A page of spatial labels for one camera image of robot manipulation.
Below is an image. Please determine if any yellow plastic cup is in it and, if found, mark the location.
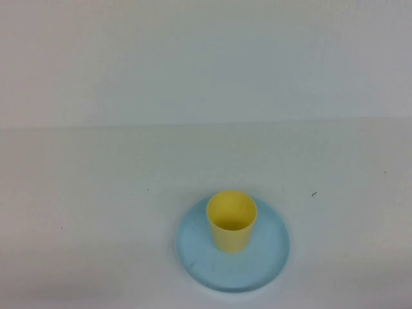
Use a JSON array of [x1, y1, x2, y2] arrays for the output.
[[205, 190, 258, 254]]

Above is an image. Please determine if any light blue round plate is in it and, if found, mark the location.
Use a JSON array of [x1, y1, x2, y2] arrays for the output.
[[175, 194, 291, 294]]

